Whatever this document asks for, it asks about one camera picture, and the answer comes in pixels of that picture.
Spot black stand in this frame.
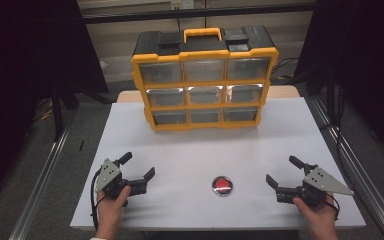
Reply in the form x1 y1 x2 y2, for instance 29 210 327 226
50 79 114 142

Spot white wall socket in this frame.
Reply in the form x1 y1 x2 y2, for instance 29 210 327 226
170 0 195 10

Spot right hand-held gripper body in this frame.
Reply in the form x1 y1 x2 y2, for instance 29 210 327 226
275 162 355 208

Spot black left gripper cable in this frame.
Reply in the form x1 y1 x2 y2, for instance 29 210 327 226
89 168 106 231

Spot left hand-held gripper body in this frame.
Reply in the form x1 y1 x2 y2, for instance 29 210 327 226
94 158 148 201

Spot person's left hand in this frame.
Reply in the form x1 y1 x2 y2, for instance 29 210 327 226
96 185 132 232

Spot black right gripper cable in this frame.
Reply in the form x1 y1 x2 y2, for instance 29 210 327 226
325 192 342 222

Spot metal floor rail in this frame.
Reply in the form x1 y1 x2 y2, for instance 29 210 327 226
308 96 384 240
8 128 71 240

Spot yellow black drawer cabinet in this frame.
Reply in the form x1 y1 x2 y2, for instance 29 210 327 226
130 25 280 132

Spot red round tin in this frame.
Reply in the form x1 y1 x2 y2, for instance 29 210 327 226
211 175 234 198

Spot black horizontal bar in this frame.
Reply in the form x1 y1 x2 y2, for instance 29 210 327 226
81 2 318 25

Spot black curtain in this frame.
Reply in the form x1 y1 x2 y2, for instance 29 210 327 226
294 0 384 168
0 0 110 204

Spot person's right hand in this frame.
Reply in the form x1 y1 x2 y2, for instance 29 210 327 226
292 191 339 233

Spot black floor cables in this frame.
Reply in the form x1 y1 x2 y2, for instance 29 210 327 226
270 57 302 82

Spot set of clear drawers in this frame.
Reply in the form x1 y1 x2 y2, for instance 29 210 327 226
138 57 271 126

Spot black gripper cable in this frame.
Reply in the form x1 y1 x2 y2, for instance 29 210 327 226
89 168 106 231
325 192 342 222

